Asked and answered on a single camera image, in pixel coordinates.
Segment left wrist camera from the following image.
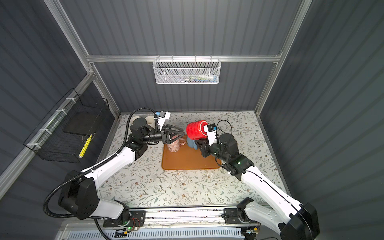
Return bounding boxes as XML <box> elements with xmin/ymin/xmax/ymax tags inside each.
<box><xmin>155</xmin><ymin>111</ymin><xmax>171</xmax><ymax>130</ymax></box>

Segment black wire wall basket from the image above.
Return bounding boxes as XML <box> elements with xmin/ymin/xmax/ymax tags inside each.
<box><xmin>24</xmin><ymin>89</ymin><xmax>110</xmax><ymax>164</ymax></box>

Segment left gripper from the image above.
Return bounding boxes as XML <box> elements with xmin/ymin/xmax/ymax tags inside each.
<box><xmin>142</xmin><ymin>124</ymin><xmax>184</xmax><ymax>146</ymax></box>

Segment blue dotted mug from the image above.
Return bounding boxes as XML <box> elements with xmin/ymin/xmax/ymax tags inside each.
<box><xmin>187</xmin><ymin>138</ymin><xmax>198</xmax><ymax>150</ymax></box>

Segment light green mug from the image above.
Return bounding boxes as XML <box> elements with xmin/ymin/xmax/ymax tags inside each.
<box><xmin>130</xmin><ymin>116</ymin><xmax>141</xmax><ymax>125</ymax></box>

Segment white mug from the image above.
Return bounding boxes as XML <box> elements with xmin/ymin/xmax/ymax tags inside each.
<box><xmin>145</xmin><ymin>116</ymin><xmax>157</xmax><ymax>129</ymax></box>

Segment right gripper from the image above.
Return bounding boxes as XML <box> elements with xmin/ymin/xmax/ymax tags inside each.
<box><xmin>195</xmin><ymin>137</ymin><xmax>229</xmax><ymax>164</ymax></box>

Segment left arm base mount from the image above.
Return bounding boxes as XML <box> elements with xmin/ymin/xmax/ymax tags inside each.
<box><xmin>103</xmin><ymin>211</ymin><xmax>147</xmax><ymax>228</ymax></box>

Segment red mug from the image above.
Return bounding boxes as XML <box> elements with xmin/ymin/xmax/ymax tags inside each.
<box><xmin>186</xmin><ymin>120</ymin><xmax>209</xmax><ymax>140</ymax></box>

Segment white wire wall basket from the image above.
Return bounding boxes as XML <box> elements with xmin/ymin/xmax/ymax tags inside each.
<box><xmin>153</xmin><ymin>60</ymin><xmax>222</xmax><ymax>85</ymax></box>

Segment pink ghost pattern mug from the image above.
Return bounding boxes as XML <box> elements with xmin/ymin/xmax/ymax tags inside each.
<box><xmin>167</xmin><ymin>138</ymin><xmax>187</xmax><ymax>153</ymax></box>

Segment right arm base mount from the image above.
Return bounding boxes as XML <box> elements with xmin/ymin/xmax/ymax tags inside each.
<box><xmin>221</xmin><ymin>208</ymin><xmax>259</xmax><ymax>225</ymax></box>

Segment pens in white basket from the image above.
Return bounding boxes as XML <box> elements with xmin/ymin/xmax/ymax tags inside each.
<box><xmin>180</xmin><ymin>74</ymin><xmax>219</xmax><ymax>83</ymax></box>

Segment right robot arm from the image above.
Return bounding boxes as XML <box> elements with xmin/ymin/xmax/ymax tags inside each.
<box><xmin>195</xmin><ymin>134</ymin><xmax>320</xmax><ymax>240</ymax></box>

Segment yellow marker pen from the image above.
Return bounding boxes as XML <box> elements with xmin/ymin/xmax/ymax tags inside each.
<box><xmin>78</xmin><ymin>135</ymin><xmax>93</xmax><ymax>159</ymax></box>

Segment orange plastic tray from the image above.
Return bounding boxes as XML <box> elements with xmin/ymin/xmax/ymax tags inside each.
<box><xmin>161</xmin><ymin>142</ymin><xmax>219</xmax><ymax>171</ymax></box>

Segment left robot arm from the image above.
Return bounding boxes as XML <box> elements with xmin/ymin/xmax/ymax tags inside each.
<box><xmin>58</xmin><ymin>118</ymin><xmax>185</xmax><ymax>224</ymax></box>

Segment black corrugated cable hose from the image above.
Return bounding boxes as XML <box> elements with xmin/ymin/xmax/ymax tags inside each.
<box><xmin>42</xmin><ymin>107</ymin><xmax>157</xmax><ymax>240</ymax></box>

